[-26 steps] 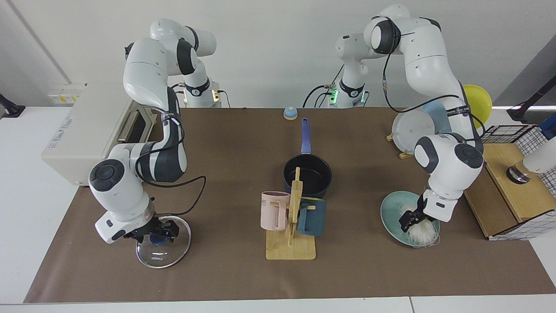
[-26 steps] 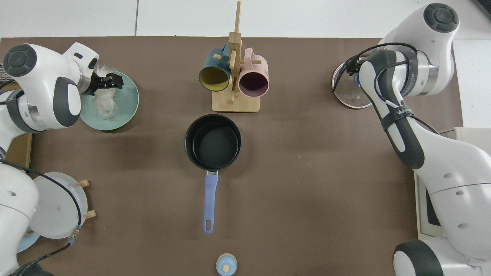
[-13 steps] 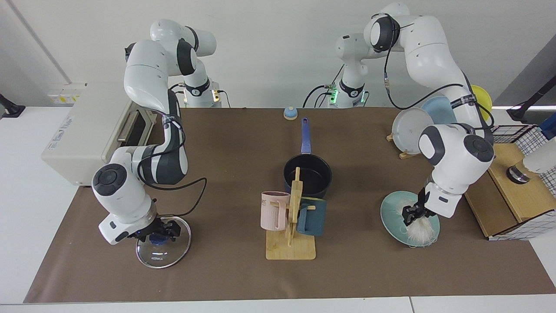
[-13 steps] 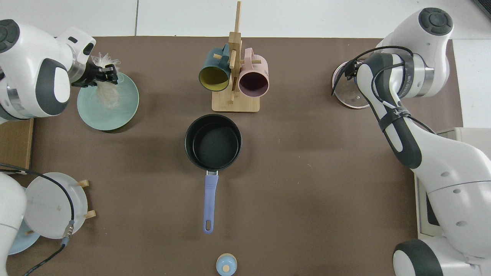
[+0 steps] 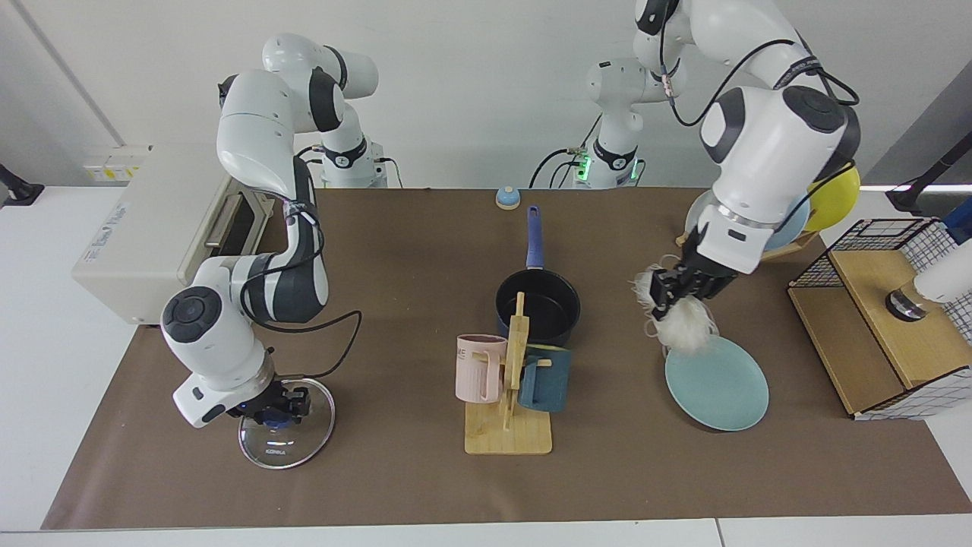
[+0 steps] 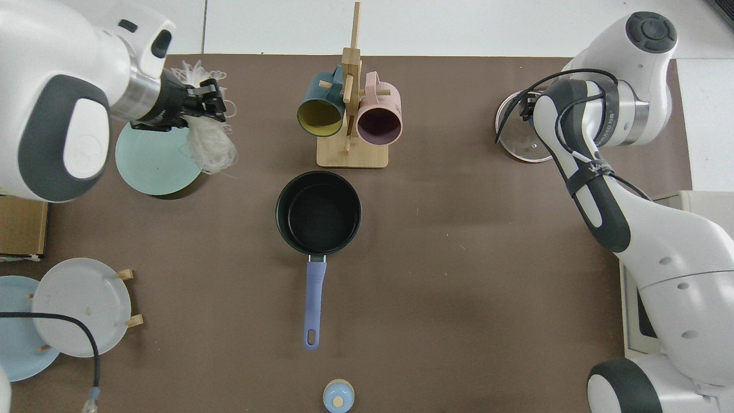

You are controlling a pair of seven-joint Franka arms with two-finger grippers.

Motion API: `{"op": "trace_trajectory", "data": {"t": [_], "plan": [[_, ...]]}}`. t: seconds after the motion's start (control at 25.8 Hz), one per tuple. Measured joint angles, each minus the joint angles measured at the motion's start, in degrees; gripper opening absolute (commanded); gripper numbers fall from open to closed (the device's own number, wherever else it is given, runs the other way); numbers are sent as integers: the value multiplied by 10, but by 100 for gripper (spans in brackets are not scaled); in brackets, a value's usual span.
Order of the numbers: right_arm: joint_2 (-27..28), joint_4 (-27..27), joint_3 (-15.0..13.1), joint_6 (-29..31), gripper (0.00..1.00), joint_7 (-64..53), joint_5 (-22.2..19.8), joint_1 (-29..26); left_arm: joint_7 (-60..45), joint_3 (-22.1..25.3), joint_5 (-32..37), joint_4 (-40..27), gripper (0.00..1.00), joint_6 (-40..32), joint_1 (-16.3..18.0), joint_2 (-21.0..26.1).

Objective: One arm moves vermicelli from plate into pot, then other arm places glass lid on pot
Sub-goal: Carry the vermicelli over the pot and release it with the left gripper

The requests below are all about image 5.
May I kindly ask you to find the light blue round plate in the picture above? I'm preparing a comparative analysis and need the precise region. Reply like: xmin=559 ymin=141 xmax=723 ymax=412
xmin=762 ymin=194 xmax=812 ymax=251

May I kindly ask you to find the blue object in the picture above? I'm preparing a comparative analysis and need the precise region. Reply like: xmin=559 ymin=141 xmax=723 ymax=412
xmin=940 ymin=199 xmax=972 ymax=245

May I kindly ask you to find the dark blue cup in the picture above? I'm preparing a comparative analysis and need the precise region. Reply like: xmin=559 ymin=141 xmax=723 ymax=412
xmin=519 ymin=346 xmax=572 ymax=414

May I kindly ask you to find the glass lid with blue knob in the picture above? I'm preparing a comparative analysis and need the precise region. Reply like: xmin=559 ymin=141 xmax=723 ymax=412
xmin=238 ymin=378 xmax=336 ymax=470

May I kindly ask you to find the black base cable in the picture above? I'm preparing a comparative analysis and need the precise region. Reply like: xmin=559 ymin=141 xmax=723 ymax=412
xmin=529 ymin=147 xmax=592 ymax=189

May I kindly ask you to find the black pot with blue handle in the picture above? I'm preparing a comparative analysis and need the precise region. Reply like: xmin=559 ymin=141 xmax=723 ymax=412
xmin=495 ymin=205 xmax=582 ymax=348

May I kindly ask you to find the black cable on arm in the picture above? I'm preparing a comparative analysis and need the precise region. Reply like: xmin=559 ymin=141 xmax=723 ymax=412
xmin=241 ymin=205 xmax=364 ymax=379
xmin=657 ymin=0 xmax=861 ymax=128

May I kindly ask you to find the wooden plate rack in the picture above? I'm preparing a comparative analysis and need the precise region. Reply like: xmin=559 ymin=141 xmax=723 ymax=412
xmin=676 ymin=230 xmax=821 ymax=264

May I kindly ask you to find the pale toaster oven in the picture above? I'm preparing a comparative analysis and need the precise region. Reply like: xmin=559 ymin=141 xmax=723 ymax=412
xmin=72 ymin=144 xmax=276 ymax=326

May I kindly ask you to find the white cylinder with black end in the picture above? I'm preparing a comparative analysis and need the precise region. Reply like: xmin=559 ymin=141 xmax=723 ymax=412
xmin=885 ymin=243 xmax=972 ymax=323

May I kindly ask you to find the wooden cup stand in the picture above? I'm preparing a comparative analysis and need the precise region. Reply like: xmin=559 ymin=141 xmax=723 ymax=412
xmin=464 ymin=292 xmax=554 ymax=456

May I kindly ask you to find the black slanted stand leg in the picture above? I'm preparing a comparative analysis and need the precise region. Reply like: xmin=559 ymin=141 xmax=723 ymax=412
xmin=885 ymin=131 xmax=972 ymax=214

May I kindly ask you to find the wire basket with wooden floor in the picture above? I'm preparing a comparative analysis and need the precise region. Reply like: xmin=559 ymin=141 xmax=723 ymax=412
xmin=787 ymin=217 xmax=972 ymax=421

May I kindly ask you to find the black stand foot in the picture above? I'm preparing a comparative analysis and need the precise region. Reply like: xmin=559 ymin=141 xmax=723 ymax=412
xmin=0 ymin=163 xmax=44 ymax=206

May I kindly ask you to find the pink ribbed cup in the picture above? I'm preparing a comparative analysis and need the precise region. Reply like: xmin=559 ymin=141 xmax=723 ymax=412
xmin=455 ymin=334 xmax=508 ymax=404

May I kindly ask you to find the teal round plate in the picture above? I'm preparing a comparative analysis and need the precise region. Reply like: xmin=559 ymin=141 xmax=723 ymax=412
xmin=665 ymin=334 xmax=770 ymax=432

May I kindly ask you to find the white vermicelli bundle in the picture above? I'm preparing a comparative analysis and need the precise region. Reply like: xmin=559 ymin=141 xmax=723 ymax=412
xmin=629 ymin=255 xmax=720 ymax=356

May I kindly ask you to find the yellow round plate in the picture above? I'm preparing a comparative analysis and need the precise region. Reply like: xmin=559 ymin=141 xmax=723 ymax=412
xmin=805 ymin=163 xmax=862 ymax=232

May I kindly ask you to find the brown table cloth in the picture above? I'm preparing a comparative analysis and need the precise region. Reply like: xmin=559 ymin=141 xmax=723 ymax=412
xmin=42 ymin=188 xmax=972 ymax=530

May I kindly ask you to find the wall socket strip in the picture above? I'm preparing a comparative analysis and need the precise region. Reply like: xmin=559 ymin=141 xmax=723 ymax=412
xmin=82 ymin=156 xmax=149 ymax=183

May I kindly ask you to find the white round plate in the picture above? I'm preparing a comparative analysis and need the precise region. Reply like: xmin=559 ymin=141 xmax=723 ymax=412
xmin=684 ymin=188 xmax=719 ymax=238

